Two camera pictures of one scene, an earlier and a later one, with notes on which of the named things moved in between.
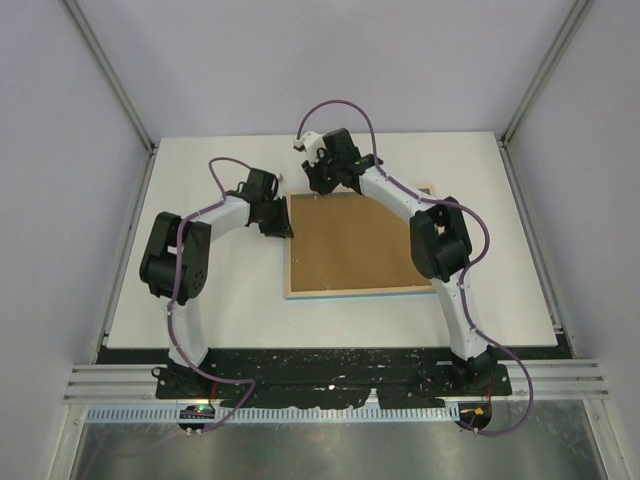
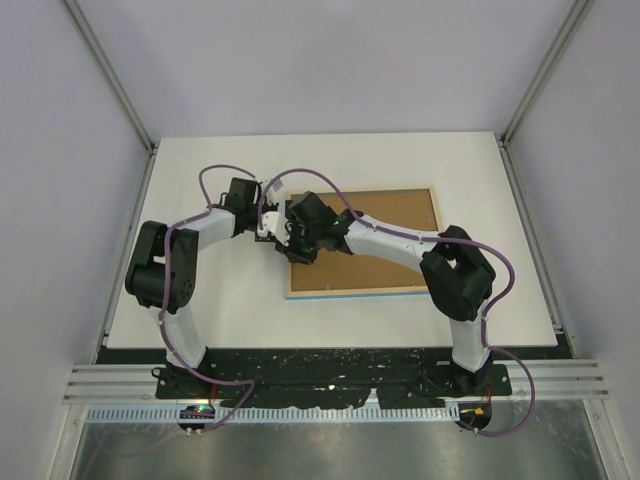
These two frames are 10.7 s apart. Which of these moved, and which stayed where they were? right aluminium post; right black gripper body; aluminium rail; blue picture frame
Moved: right black gripper body
Stayed: aluminium rail; right aluminium post; blue picture frame
